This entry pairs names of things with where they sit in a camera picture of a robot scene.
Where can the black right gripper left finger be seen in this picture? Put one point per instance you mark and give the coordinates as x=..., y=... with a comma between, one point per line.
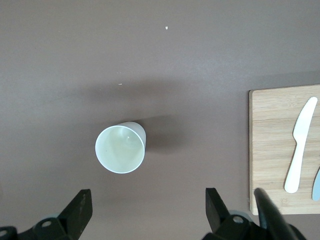
x=75, y=217

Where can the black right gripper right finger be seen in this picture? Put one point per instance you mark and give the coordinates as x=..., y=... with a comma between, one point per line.
x=220, y=225

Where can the white plastic cup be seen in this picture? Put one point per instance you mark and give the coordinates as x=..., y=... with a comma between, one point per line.
x=120, y=150

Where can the bamboo cutting board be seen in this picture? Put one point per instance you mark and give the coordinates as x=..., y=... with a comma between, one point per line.
x=272, y=150

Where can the grey plastic knife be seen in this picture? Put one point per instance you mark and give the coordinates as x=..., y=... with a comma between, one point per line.
x=317, y=187

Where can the white plastic knife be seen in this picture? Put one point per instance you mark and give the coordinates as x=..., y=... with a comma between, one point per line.
x=300, y=140

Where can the brown table cover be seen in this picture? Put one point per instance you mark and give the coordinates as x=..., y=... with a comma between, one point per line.
x=160, y=50

